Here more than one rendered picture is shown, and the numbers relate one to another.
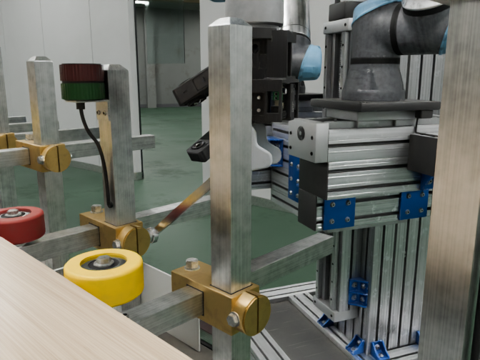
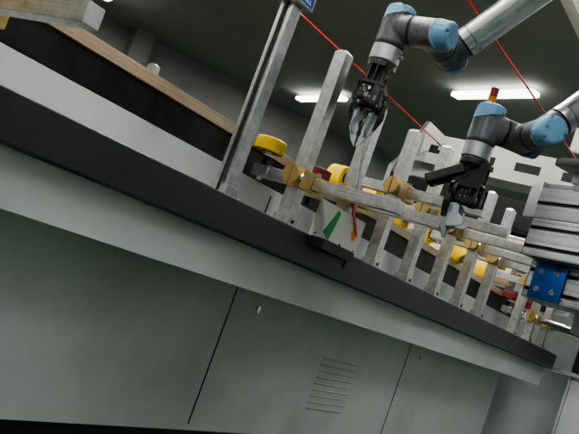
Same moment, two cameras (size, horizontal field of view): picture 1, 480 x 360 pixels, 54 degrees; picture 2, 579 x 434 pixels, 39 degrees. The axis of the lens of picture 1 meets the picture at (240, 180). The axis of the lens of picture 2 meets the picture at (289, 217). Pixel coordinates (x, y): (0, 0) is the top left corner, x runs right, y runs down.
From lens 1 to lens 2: 2.01 m
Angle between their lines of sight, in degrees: 81
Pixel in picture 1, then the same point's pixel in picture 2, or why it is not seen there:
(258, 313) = (290, 172)
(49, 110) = (405, 158)
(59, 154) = (392, 181)
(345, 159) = (549, 217)
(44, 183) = not seen: hidden behind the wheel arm
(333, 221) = (535, 288)
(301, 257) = (365, 196)
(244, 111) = (330, 86)
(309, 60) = (536, 124)
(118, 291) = (260, 140)
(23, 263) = not seen: hidden behind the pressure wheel
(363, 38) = not seen: outside the picture
